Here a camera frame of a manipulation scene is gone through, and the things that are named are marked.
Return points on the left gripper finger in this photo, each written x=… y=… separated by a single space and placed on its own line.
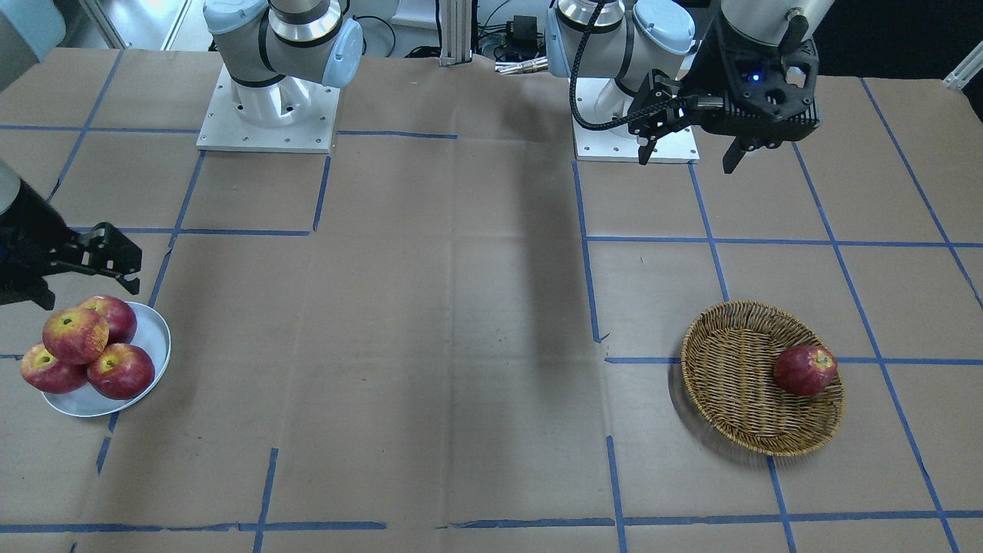
x=661 y=106
x=735 y=153

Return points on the dark red apple in basket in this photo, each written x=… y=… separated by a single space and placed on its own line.
x=805 y=370

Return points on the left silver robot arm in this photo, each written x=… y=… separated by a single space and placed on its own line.
x=644 y=75

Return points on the light blue plate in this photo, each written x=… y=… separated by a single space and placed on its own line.
x=153 y=336

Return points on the red apple plate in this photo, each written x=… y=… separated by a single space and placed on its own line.
x=44 y=371
x=122 y=320
x=122 y=372

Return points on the red yellow apple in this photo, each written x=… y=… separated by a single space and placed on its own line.
x=76 y=335

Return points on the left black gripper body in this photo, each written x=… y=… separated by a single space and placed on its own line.
x=712 y=67

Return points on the wicker basket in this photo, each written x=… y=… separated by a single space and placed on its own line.
x=727 y=357

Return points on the red apple plate top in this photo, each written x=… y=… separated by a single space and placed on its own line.
x=122 y=320

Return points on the red apple plate front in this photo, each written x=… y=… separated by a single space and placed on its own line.
x=122 y=372

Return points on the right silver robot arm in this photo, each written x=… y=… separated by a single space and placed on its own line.
x=284 y=64

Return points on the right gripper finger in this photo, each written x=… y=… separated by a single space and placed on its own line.
x=102 y=251
x=42 y=295

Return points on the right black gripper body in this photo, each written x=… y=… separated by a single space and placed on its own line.
x=29 y=240

